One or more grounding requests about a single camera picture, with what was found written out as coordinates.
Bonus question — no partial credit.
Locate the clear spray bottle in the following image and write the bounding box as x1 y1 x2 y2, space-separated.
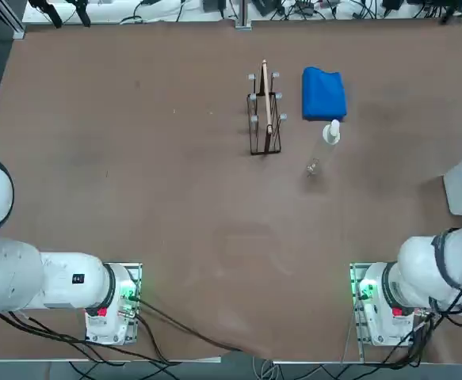
305 118 342 178

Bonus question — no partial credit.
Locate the folded blue cloth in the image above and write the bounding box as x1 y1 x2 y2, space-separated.
301 66 349 122

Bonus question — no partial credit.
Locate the black tripod leg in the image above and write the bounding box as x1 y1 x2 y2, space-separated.
70 0 92 28
28 0 63 29

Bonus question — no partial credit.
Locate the black wire cup rack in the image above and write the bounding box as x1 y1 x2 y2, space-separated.
246 59 288 157

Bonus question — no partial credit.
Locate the thick black base cable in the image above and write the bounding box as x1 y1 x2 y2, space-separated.
0 310 181 366
133 296 255 355

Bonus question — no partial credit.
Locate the white cable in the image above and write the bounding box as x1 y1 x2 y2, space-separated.
253 357 281 380

